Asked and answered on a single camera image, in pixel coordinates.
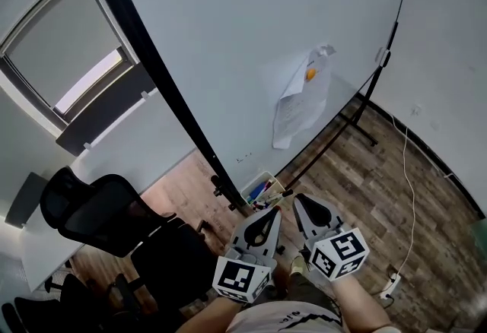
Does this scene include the white marker with black cap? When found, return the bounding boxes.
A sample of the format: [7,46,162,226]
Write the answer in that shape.
[266,189,294,201]

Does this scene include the white power strip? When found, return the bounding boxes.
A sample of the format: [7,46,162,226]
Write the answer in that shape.
[380,273,403,300]

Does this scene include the black-framed whiteboard on stand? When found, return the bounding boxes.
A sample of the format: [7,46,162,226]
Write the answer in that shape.
[78,0,414,217]

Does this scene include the long black desk divider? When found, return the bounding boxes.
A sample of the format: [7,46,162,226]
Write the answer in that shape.
[55,64,158,157]

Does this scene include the grey roller blind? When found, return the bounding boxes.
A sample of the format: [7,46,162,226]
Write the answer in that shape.
[0,72,64,173]
[0,0,140,123]

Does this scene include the white clip holder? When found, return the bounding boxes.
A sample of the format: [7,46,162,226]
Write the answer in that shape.
[375,46,392,67]

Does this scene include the white office desk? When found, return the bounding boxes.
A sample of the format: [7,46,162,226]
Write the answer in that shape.
[21,90,199,293]

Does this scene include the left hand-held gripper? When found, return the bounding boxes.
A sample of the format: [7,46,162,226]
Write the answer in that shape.
[211,208,283,304]

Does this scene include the white power cable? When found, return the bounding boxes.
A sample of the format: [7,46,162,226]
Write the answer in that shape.
[387,110,416,279]

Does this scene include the black mesh office chair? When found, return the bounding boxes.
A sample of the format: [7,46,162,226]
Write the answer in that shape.
[40,166,220,309]

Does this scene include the person's left forearm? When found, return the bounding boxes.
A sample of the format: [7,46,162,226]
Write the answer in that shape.
[182,295,244,333]

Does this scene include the person's white printed shirt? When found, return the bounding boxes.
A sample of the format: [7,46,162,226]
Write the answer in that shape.
[228,299,345,333]

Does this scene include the person's right forearm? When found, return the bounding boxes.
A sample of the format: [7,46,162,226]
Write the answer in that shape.
[330,276,393,333]

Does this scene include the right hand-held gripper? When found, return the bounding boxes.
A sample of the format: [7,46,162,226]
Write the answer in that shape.
[292,193,371,283]

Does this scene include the short black desk divider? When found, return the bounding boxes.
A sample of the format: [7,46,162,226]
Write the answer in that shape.
[4,171,50,228]

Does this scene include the markers and blue eraser pile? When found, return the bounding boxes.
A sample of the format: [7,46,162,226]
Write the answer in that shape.
[246,179,278,210]

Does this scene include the person's dark trousers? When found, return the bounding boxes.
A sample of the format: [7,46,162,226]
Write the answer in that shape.
[287,272,332,304]

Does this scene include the crumpled white paper sheet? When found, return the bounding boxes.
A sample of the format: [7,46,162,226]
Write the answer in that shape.
[272,43,336,150]

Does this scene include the person's shoe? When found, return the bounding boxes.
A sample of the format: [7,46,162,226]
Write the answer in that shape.
[289,255,307,274]

